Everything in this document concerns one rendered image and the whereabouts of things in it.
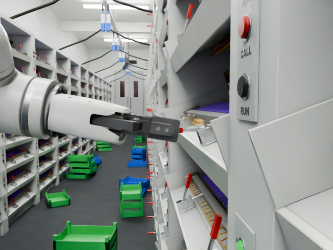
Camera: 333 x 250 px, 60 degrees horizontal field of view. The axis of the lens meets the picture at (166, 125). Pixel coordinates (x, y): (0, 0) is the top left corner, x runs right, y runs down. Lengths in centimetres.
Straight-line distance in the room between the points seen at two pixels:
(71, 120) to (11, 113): 8
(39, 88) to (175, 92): 53
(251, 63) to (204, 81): 68
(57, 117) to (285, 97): 28
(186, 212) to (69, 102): 43
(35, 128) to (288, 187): 32
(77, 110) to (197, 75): 56
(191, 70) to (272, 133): 72
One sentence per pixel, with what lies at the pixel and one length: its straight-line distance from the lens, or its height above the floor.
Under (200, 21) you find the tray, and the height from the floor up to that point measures 113.
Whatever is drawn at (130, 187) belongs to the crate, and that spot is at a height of 19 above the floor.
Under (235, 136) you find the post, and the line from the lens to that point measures 25.
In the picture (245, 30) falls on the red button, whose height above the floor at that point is 107.
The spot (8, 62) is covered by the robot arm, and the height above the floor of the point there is 106.
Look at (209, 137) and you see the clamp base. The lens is 42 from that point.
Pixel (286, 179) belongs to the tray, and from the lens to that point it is 19.
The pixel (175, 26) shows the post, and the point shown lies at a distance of 90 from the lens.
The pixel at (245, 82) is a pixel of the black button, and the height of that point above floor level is 103.
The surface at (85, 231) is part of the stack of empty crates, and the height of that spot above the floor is 26.
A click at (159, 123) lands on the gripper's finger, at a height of 99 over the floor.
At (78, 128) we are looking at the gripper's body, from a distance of 38.
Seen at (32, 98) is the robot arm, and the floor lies 102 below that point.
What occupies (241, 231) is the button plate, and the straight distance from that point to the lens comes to 25.
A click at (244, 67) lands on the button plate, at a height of 104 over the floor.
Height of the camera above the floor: 101
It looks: 4 degrees down
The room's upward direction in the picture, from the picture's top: straight up
